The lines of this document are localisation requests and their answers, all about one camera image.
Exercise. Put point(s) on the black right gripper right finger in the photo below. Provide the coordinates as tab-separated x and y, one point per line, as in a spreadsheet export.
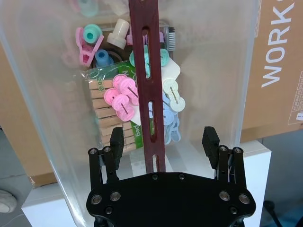
210	144

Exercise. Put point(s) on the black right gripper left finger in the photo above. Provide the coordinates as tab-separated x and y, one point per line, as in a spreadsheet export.
116	144

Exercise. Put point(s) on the pack of wooden clothes pegs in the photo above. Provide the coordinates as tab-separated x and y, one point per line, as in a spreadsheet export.
104	116

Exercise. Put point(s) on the pink round plastic peg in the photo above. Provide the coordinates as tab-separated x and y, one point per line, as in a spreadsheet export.
111	95
123	82
124	107

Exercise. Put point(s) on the pale blue plastic peg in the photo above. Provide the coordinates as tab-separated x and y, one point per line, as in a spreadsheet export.
169	116
174	134

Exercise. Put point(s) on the white stand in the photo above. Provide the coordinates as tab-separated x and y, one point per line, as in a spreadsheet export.
258	170

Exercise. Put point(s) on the dark red slotted strip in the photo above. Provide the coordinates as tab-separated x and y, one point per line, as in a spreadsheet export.
146	99

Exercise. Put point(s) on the cream round plastic peg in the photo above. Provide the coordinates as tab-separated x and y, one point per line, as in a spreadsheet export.
174	94

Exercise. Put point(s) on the clear plastic storage bin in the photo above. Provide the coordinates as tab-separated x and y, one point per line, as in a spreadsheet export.
47	99

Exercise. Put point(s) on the white backing card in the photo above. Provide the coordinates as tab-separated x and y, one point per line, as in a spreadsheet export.
171	71

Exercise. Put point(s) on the blue round plastic cap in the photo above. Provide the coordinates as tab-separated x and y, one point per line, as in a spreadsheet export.
103	58

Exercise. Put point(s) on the large pink clothes clip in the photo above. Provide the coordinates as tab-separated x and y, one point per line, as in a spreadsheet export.
86	53

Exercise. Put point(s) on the teal round plastic peg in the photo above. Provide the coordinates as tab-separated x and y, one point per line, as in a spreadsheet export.
164	59

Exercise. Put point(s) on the printed brown cardboard box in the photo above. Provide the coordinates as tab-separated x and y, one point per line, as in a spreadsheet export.
274	71

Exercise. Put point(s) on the black chair base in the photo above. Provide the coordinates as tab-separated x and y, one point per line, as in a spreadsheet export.
281	212

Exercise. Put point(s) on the plain brown cardboard box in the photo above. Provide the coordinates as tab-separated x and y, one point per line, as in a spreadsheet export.
16	132

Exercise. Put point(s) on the lilac plastic clip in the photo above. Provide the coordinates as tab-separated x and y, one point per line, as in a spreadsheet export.
129	37

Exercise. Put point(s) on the cream plastic stopper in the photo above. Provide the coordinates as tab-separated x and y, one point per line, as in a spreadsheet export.
118	33

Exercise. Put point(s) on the white bristle brush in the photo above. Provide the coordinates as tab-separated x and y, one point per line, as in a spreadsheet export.
171	37

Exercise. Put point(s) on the teal round plastic cap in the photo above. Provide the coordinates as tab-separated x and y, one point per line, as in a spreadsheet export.
91	33

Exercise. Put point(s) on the white rounded object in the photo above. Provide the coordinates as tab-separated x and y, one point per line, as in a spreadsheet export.
7	201

